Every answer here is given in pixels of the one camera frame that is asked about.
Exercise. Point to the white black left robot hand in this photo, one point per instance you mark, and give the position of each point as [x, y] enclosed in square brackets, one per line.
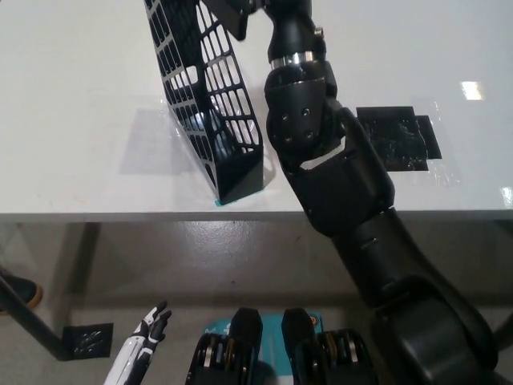
[134, 349]

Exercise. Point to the black mesh file shelf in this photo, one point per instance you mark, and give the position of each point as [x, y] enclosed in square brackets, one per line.
[188, 48]

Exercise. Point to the white table leg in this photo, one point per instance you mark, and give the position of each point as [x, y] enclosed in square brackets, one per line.
[78, 264]

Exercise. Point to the black metal bar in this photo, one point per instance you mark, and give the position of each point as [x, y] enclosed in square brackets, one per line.
[32, 321]

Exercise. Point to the black shoe tan sole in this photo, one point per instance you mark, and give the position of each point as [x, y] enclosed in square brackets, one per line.
[22, 288]

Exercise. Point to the teal tape strip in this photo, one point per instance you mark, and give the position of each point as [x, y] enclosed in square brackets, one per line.
[219, 203]

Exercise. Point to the black tape patch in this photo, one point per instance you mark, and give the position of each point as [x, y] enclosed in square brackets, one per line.
[394, 136]

